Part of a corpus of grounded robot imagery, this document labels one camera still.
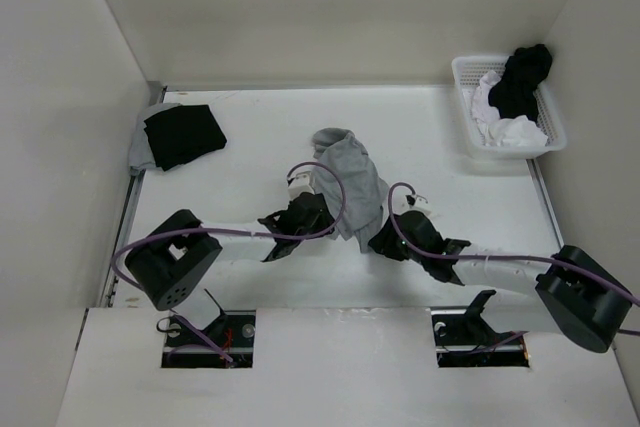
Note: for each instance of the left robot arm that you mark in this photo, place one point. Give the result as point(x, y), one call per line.
point(169, 270)

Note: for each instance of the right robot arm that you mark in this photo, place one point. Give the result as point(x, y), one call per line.
point(570, 295)

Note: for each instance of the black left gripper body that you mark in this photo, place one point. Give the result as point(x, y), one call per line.
point(319, 220)

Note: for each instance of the black folded tank top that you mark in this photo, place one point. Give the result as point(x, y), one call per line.
point(182, 134)

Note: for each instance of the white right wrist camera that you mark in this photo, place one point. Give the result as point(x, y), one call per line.
point(418, 203)

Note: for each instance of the grey folded tank top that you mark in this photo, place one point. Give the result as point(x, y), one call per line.
point(140, 156)

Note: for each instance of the grey tank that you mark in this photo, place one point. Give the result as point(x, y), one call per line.
point(350, 184)
point(140, 156)

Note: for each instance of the black crumpled garment in basket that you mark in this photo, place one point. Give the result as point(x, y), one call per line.
point(525, 69)

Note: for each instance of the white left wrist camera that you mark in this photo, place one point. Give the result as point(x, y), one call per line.
point(300, 183)

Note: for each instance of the white plastic laundry basket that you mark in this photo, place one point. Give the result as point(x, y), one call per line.
point(467, 72)

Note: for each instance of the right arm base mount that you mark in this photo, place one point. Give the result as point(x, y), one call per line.
point(466, 341)

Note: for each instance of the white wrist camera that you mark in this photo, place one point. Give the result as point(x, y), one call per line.
point(418, 203)
point(300, 183)

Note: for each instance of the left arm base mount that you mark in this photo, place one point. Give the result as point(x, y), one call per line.
point(233, 332)

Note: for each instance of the white crumpled garment in basket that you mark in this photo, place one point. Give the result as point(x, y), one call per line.
point(497, 131)

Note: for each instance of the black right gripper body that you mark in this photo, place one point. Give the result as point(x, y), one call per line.
point(392, 246)

